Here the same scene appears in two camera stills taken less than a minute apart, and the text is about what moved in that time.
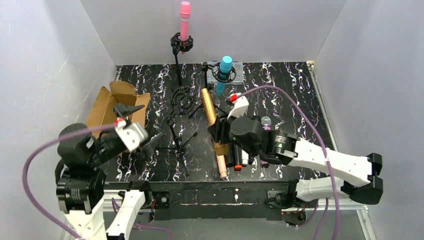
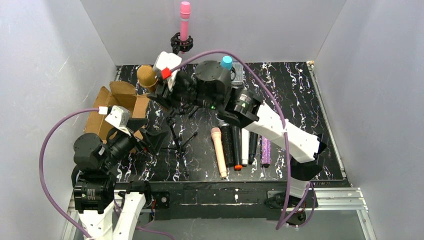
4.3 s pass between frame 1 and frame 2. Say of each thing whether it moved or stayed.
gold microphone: moved
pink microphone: stayed
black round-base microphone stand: stayed
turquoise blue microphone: stayed
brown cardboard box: stayed
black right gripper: moved
